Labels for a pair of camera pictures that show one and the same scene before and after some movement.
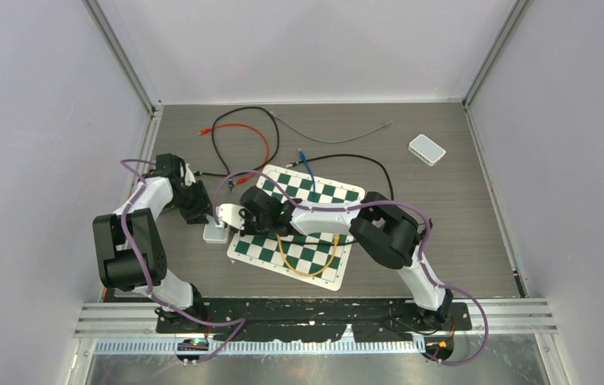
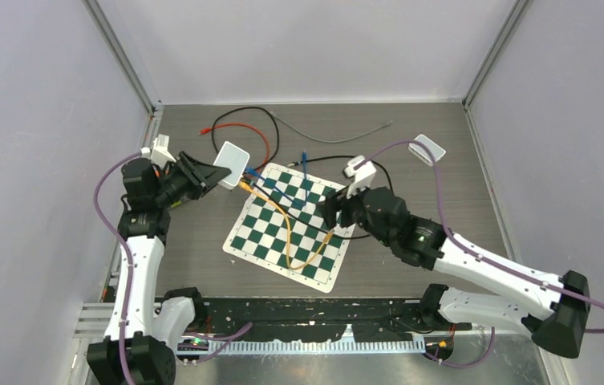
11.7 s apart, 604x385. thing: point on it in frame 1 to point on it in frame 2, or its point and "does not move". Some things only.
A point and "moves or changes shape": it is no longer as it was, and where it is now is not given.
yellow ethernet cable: (323, 269) moves or changes shape
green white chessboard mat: (318, 258) does not move
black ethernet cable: (370, 158) moves or changes shape
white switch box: (426, 150) does not move
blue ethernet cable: (304, 158) moves or changes shape
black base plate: (274, 320) does not move
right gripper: (244, 213) to (335, 201)
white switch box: (215, 235) to (232, 157)
